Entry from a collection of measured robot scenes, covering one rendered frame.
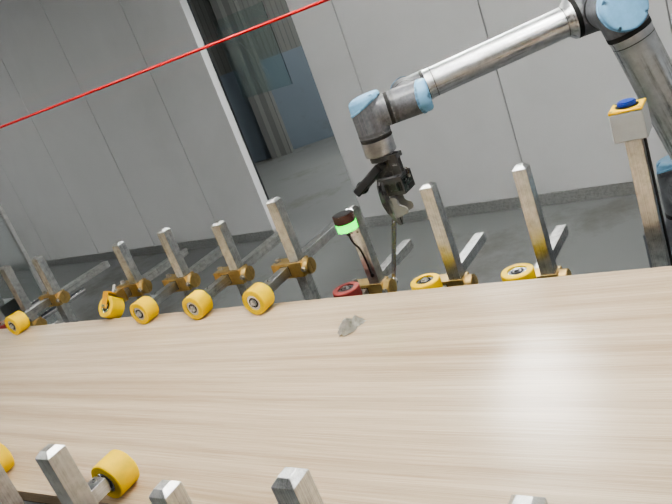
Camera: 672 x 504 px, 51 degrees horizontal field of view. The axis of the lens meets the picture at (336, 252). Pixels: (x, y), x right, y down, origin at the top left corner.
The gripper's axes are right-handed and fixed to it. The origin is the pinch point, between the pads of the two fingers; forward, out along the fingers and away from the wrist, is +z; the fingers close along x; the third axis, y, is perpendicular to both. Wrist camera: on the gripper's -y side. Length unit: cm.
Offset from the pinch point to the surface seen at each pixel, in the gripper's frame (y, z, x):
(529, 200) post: 42.0, -3.3, -9.6
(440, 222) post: 17.6, -1.2, -9.6
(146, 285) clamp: -104, 6, -8
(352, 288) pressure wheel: -9.8, 10.7, -18.9
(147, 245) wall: -462, 90, 295
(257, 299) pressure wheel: -35.5, 6.2, -28.7
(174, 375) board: -45, 11, -59
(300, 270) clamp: -32.0, 7.0, -10.3
